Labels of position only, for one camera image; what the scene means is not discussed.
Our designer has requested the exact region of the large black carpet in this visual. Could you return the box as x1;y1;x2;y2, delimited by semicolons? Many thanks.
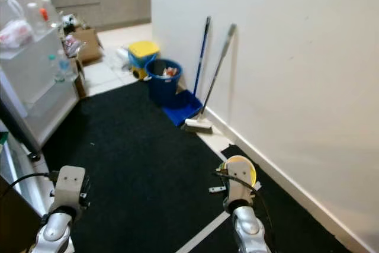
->
38;80;232;253

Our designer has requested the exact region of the white floor tape strip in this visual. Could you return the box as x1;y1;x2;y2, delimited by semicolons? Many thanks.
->
175;210;232;253

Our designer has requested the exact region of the black floor mat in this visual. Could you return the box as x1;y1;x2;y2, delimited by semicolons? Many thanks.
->
189;145;353;253

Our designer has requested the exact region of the blue plastic bucket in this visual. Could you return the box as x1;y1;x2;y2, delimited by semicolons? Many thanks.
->
145;58;183;107

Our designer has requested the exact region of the red white wrapper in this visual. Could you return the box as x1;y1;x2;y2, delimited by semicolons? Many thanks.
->
161;66;179;78

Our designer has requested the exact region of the small water bottle green cap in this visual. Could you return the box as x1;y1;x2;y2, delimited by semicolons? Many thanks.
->
49;55;65;84

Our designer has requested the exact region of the small water bottle blue label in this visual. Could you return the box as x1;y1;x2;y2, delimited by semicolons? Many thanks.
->
58;50;73;81

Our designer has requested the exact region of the clear plastic bag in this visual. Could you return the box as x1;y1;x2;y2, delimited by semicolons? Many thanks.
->
113;44;134;67

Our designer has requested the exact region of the blue bin yellow lid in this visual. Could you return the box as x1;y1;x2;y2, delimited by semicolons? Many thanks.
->
127;40;160;81

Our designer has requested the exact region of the brown cardboard box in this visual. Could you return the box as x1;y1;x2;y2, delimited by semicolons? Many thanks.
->
68;26;104;66

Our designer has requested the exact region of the crumpled clear packet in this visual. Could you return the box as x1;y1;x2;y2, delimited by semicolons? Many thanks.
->
62;33;85;58

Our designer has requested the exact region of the white red plastic bag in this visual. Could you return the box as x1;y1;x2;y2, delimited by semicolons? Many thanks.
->
0;0;34;50

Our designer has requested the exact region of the clear bottle orange cap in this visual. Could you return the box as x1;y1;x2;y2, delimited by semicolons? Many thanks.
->
38;0;59;31

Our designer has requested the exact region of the clear bottle white cap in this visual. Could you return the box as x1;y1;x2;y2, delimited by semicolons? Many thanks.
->
25;1;42;31

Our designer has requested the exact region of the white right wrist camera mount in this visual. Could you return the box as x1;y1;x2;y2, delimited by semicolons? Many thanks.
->
224;170;256;209

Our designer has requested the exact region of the grey-handled broom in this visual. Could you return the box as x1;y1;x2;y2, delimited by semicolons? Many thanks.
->
182;23;237;134

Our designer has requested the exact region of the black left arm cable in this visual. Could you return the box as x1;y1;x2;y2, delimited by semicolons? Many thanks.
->
1;173;59;206

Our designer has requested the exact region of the blue long-handled dustpan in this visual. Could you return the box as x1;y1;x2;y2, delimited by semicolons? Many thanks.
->
163;16;213;128

